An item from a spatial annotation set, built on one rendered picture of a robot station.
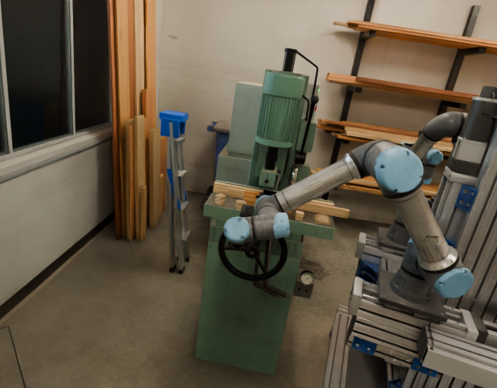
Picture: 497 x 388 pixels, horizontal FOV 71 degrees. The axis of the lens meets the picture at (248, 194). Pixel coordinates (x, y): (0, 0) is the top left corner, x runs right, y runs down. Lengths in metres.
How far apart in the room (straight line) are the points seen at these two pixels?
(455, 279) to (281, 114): 0.89
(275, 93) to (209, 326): 1.21
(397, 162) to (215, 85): 3.20
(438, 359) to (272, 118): 1.08
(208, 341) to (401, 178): 1.37
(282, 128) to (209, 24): 2.65
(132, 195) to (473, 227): 2.35
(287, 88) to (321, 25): 2.53
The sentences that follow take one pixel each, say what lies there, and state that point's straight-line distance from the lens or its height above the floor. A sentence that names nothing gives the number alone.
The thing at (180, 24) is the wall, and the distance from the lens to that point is 4.13.
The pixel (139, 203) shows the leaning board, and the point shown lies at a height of 0.33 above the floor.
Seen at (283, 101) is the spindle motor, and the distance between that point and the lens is 1.53.
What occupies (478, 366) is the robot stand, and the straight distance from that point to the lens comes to 1.43.
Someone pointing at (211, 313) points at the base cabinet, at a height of 0.31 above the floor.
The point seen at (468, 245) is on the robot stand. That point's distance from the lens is 1.57.
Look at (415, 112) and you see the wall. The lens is 4.26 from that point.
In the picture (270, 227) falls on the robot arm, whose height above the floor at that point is 1.08.
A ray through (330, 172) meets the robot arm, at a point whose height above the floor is 1.24.
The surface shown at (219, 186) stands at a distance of 1.74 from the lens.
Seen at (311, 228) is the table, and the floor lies 0.88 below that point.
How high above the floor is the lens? 1.50
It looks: 20 degrees down
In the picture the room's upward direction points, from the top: 9 degrees clockwise
